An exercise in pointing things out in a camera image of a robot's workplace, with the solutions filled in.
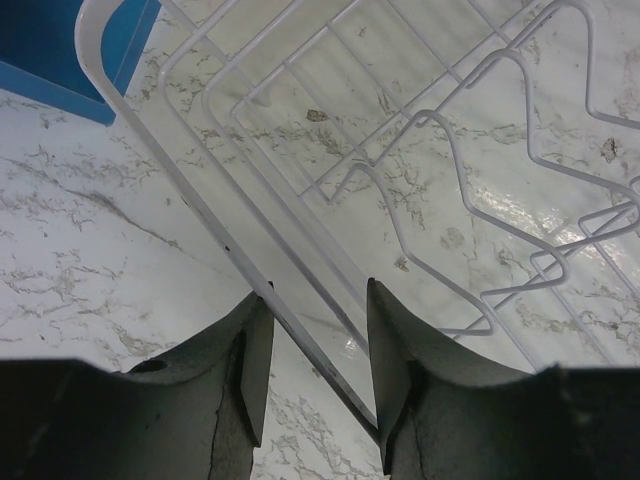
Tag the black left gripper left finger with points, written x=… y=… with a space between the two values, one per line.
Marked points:
x=195 y=411

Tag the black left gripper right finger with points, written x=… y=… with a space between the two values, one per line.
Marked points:
x=446 y=412

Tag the white wire dish rack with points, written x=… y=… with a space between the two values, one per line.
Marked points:
x=479 y=157

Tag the blue shelf unit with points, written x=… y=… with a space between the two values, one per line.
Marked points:
x=38 y=57

